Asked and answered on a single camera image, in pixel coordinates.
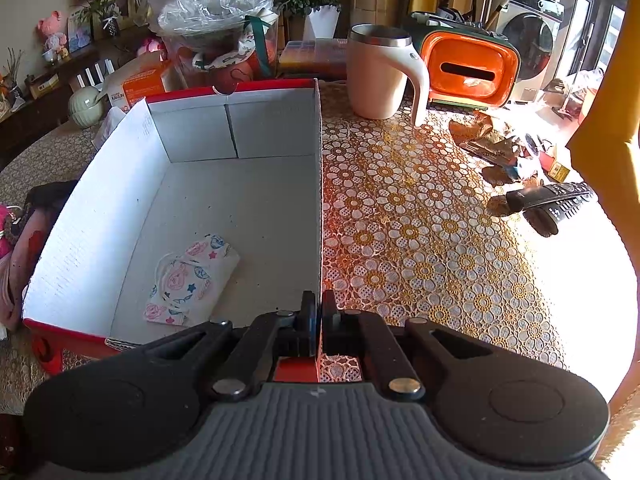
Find plastic wrapped fruit basket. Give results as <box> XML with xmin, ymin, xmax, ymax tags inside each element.
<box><xmin>149</xmin><ymin>0</ymin><xmax>279</xmax><ymax>94</ymax></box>

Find white plant pot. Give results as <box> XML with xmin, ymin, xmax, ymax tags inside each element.
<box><xmin>303</xmin><ymin>6</ymin><xmax>340</xmax><ymax>41</ymax></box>

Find orange green tissue box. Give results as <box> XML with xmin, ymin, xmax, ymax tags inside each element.
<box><xmin>402</xmin><ymin>12</ymin><xmax>521</xmax><ymax>108</ymax></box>

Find brown snack wrappers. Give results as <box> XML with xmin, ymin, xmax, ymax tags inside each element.
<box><xmin>448</xmin><ymin>110</ymin><xmax>574</xmax><ymax>188</ymax></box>

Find white washing machine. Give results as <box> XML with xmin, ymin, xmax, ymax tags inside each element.
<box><xmin>489</xmin><ymin>0</ymin><xmax>564</xmax><ymax>102</ymax></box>

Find red white cardboard box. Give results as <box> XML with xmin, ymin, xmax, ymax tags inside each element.
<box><xmin>23</xmin><ymin>79</ymin><xmax>321</xmax><ymax>358</ymax></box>

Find pink pig plush figure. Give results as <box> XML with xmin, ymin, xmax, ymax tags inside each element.
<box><xmin>36</xmin><ymin>11</ymin><xmax>68</xmax><ymax>64</ymax></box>

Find white wifi router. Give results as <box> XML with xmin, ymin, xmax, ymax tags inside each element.
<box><xmin>70</xmin><ymin>58</ymin><xmax>115</xmax><ymax>91</ymax></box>

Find orange medicine box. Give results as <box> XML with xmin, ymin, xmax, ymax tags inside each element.
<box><xmin>104</xmin><ymin>51</ymin><xmax>174</xmax><ymax>113</ymax></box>

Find pale green ribbed pot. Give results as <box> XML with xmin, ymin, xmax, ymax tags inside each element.
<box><xmin>67</xmin><ymin>86</ymin><xmax>106</xmax><ymax>129</ymax></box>

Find floral patterned face mask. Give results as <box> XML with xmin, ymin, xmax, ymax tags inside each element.
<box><xmin>142</xmin><ymin>234</ymin><xmax>240</xmax><ymax>327</ymax></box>

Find cream steel travel mug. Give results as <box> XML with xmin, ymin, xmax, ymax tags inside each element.
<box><xmin>346</xmin><ymin>23</ymin><xmax>430</xmax><ymax>127</ymax></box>

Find colourful flat box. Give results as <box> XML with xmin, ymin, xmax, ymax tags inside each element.
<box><xmin>278</xmin><ymin>38</ymin><xmax>347</xmax><ymax>80</ymax></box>

